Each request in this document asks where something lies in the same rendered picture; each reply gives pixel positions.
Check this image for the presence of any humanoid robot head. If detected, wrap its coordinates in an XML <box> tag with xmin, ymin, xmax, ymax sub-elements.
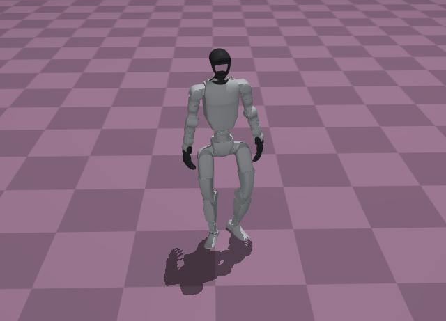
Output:
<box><xmin>209</xmin><ymin>48</ymin><xmax>231</xmax><ymax>84</ymax></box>

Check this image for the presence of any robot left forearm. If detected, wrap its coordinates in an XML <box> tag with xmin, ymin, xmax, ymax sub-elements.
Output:
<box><xmin>247</xmin><ymin>107</ymin><xmax>264</xmax><ymax>142</ymax></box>

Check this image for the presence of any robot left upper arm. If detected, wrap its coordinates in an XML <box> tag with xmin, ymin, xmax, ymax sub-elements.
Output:
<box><xmin>236</xmin><ymin>79</ymin><xmax>257</xmax><ymax>119</ymax></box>

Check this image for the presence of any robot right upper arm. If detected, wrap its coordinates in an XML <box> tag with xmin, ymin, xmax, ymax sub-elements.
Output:
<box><xmin>187</xmin><ymin>84</ymin><xmax>205</xmax><ymax>127</ymax></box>

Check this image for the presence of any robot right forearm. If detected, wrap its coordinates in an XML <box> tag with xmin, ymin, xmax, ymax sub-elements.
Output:
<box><xmin>182</xmin><ymin>116</ymin><xmax>196</xmax><ymax>152</ymax></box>

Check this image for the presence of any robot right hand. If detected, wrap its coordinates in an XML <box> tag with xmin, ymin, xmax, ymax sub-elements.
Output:
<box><xmin>183</xmin><ymin>146</ymin><xmax>196</xmax><ymax>170</ymax></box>

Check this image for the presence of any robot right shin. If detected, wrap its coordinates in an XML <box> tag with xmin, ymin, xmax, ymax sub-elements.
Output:
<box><xmin>203</xmin><ymin>200</ymin><xmax>217</xmax><ymax>235</ymax></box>

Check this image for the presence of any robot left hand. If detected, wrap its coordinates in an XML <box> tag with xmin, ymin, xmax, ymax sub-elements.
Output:
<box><xmin>252</xmin><ymin>137</ymin><xmax>264</xmax><ymax>162</ymax></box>

